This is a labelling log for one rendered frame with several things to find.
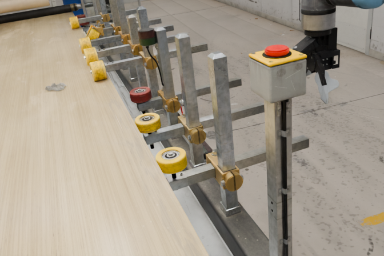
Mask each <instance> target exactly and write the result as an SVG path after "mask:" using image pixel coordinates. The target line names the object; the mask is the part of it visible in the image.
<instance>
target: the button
mask: <svg viewBox="0 0 384 256"><path fill-rule="evenodd" d="M288 53H289V48H288V47H287V46H285V45H271V46H268V47H267V48H265V54H266V55H267V56H270V57H281V56H284V55H287V54H288Z"/></svg>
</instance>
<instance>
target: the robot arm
mask: <svg viewBox="0 0 384 256"><path fill-rule="evenodd" d="M383 4H384V0H301V28H302V29H304V30H305V35H307V36H306V37H304V39H303V40H301V41H300V42H299V43H298V44H296V45H295V46H294V47H293V48H292V50H295V51H298V52H300V53H302V54H306V55H307V58H305V59H306V76H308V75H310V74H312V73H316V74H315V77H314V79H315V82H316V83H317V85H318V91H319V93H320V96H321V100H323V101H324V103H325V104H328V101H329V94H328V93H329V92H331V91H332V90H334V89H336V88H337V87H338V86H339V82H338V81H337V80H336V79H331V78H330V76H329V74H328V72H327V71H326V70H328V69H331V68H332V69H335V68H339V61H340V50H339V49H337V30H338V28H337V27H335V16H336V6H347V7H358V8H361V9H375V8H378V7H380V6H382V5H383ZM308 36H310V37H308ZM336 55H338V64H336V61H335V60H334V56H336ZM334 64H335V65H334Z"/></svg>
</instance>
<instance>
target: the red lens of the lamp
mask: <svg viewBox="0 0 384 256"><path fill-rule="evenodd" d="M154 36H156V34H155V28H154V30H152V31H147V32H139V31H138V37H139V38H140V39H146V38H152V37H154Z"/></svg>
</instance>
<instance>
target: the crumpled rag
mask: <svg viewBox="0 0 384 256"><path fill-rule="evenodd" d="M64 86H67V85H66V84H64V83H59V84H57V85H56V84H55V83H52V84H51V86H46V87H45V90H48V91H51V90H55V91H60V90H62V89H65V88H64Z"/></svg>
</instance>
